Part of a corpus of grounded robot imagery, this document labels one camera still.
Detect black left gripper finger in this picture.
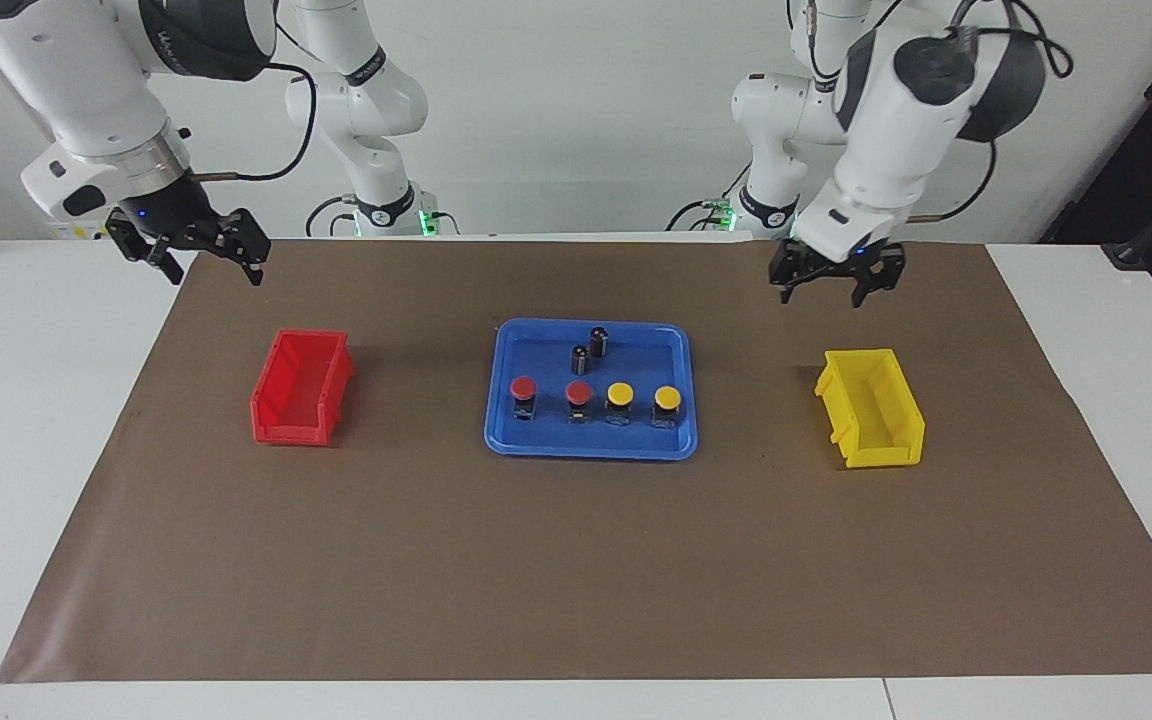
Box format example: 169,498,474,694
848,248,908,310
768,242,817,307

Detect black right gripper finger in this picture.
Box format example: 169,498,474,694
211,207,272,289
103,208,187,287

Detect blue plastic tray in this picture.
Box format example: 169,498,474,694
483,318,699,462

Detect white power strip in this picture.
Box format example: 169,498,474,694
46,218,122,242

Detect yellow plastic bin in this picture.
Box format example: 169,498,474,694
814,348,927,470

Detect red plastic bin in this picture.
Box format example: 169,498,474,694
250,329,356,447

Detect brown table mat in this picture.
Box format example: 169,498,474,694
0,238,1152,684

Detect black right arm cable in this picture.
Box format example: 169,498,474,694
188,62,320,185

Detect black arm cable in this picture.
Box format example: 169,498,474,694
188,62,320,185
801,0,1077,223

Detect black base cable loop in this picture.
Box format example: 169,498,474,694
304,194,358,239

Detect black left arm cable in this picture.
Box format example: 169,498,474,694
801,0,1077,223

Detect black base cable bundle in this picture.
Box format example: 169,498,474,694
665,158,755,233

